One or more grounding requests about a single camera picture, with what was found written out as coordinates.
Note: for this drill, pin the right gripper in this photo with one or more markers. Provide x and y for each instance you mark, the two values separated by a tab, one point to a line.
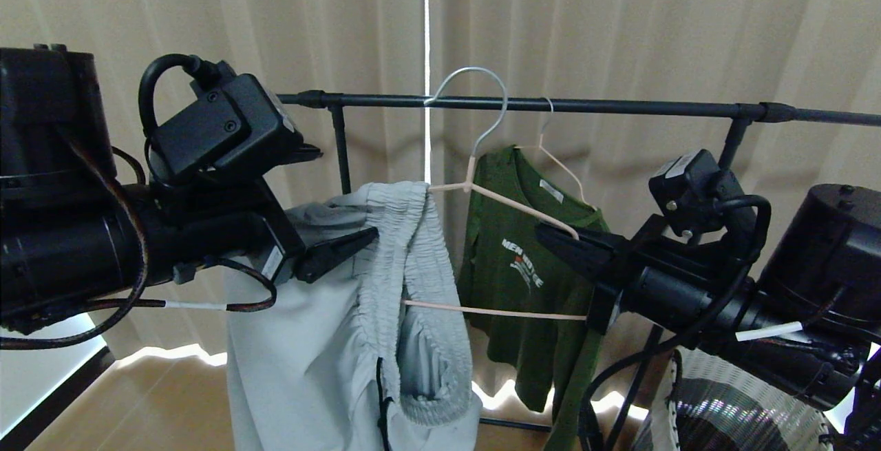
688	299

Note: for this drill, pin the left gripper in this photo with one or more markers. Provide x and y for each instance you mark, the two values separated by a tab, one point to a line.
82	258

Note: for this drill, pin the green printed shirt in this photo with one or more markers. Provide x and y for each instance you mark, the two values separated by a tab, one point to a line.
509	313

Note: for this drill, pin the pink clothes hanger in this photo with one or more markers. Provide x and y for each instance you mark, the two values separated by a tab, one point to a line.
523	208
561	169

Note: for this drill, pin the pale grey garment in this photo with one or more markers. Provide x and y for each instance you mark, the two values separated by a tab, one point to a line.
303	368

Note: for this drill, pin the white laundry basket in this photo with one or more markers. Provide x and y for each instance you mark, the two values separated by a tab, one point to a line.
729	396

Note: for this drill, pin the black clothes rack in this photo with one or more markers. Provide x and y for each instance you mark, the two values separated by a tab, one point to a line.
619	105

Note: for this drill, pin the beige curtain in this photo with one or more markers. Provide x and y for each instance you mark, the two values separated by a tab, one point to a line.
619	24

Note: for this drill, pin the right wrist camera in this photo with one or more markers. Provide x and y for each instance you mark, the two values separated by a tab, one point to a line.
692	189

